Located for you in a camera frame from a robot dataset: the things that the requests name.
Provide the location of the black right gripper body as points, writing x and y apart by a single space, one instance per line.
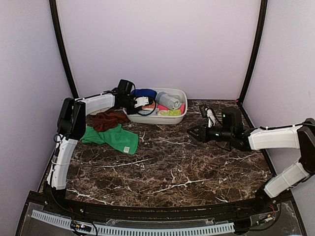
226 135

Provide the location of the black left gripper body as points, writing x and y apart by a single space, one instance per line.
127 102

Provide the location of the orange bunny pattern towel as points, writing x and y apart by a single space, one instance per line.
149 107

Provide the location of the brown towel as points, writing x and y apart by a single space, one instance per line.
107 120

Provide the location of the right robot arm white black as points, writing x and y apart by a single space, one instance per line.
299 136

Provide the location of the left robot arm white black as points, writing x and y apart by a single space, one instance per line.
71 127

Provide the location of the dark blue rolled towel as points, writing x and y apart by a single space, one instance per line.
145 92

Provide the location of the grey plastic basin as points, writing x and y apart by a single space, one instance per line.
157 119

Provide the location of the yellow green rolled towel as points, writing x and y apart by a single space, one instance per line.
172 113

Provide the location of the round beige embroidered cloth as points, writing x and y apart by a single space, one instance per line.
99 111

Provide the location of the pink rolled towel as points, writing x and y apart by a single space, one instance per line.
161 107

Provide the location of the grey rolled towel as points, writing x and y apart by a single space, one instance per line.
167 100

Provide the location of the green microfibre towel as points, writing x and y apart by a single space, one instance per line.
117 138

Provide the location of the small electronics board with leds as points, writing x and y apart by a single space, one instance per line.
80 227

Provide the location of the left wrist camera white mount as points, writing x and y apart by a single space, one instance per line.
141 101

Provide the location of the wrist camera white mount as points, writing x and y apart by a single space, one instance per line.
208 114
141 101

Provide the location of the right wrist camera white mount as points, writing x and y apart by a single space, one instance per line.
208 114

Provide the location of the black front table rail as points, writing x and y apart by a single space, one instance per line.
236 211

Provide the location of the white slotted cable duct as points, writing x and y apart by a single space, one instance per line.
121 228

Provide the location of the left black frame post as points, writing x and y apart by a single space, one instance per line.
61 47

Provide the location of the black frame post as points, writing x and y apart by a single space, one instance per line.
255 50
61 47

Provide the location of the right black frame post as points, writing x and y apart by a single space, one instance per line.
255 50

